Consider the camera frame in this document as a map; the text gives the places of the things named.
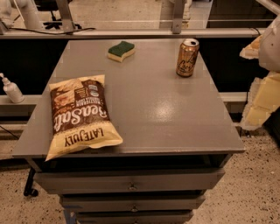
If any grey metal post right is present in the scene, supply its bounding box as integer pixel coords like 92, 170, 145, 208
171, 0, 186, 34

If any black cable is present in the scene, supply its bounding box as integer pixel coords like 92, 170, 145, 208
8, 26, 96, 36

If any green yellow sponge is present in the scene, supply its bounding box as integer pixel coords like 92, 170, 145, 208
108, 41, 135, 62

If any black office chair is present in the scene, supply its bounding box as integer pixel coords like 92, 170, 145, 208
34, 0, 81, 30

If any grey metal post left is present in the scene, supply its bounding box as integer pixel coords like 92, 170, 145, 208
56, 0, 75, 32

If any orange soda can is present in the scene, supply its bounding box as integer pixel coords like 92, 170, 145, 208
176, 38, 200, 77

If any grey top drawer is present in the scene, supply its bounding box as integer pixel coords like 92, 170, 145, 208
34, 168, 225, 194

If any white spray bottle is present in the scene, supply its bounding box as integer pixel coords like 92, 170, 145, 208
0, 73, 25, 103

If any Late July chips bag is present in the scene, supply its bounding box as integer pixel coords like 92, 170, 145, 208
46, 74, 123, 160

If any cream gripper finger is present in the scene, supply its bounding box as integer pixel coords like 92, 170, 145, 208
240, 35, 263, 60
240, 72, 280, 130

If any black cart caster leg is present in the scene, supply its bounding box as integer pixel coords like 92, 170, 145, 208
24, 168, 39, 197

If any grey drawer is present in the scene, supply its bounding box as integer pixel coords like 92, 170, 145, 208
34, 168, 225, 194
77, 210, 193, 224
60, 194, 205, 213

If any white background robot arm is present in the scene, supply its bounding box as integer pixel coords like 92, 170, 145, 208
0, 0, 43, 30

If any grey bottom drawer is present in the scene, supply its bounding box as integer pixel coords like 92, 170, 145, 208
77, 210, 193, 224

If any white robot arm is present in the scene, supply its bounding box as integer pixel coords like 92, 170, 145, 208
240, 16, 280, 130

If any grey middle drawer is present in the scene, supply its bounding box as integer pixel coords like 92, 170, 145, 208
60, 194, 205, 213

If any grey metal post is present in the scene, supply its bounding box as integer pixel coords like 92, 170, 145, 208
56, 0, 75, 32
171, 0, 186, 34

